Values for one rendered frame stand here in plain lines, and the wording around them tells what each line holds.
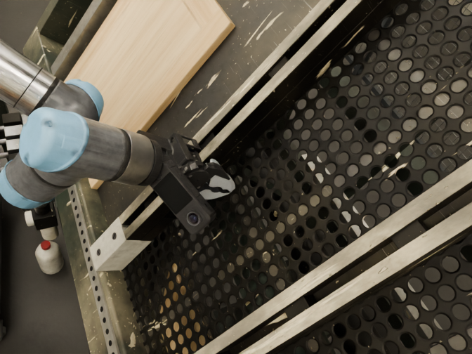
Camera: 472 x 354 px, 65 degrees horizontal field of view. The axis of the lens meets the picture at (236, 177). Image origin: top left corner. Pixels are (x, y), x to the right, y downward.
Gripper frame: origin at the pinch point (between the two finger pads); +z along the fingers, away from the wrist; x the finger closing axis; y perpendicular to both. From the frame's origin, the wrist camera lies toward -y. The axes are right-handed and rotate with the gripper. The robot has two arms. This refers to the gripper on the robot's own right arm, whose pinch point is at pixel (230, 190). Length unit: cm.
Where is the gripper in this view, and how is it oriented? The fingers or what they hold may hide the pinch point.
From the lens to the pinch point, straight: 68.7
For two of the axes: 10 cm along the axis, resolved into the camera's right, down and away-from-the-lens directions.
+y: -4.2, -7.6, 5.0
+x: -6.7, 6.3, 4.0
